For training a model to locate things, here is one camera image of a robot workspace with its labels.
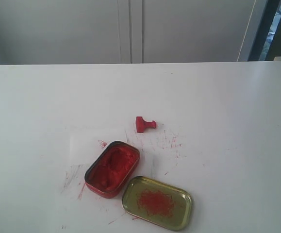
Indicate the red stamp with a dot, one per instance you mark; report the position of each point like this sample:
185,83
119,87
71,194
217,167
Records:
142,125

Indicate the red ink tin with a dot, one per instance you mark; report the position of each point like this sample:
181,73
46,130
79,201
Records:
111,170

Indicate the white paper sheet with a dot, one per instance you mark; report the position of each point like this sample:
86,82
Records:
86,145

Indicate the gold tin lid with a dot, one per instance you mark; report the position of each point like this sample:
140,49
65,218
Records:
158,203

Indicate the grey cabinet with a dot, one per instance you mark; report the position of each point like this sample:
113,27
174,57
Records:
127,31

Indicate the black window frame post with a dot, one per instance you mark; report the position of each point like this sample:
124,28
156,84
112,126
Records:
264,35

